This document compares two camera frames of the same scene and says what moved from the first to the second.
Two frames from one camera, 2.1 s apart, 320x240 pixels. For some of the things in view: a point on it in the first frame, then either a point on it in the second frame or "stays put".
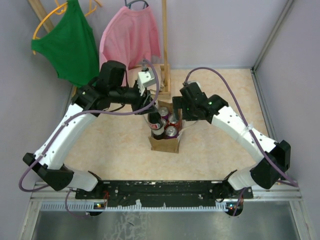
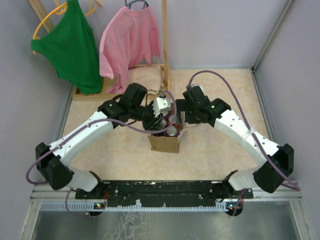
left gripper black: [142, 102] → [152, 125]
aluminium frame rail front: [288, 194] stays put
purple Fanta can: [171, 132] stays put
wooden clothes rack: [166, 92] stays put
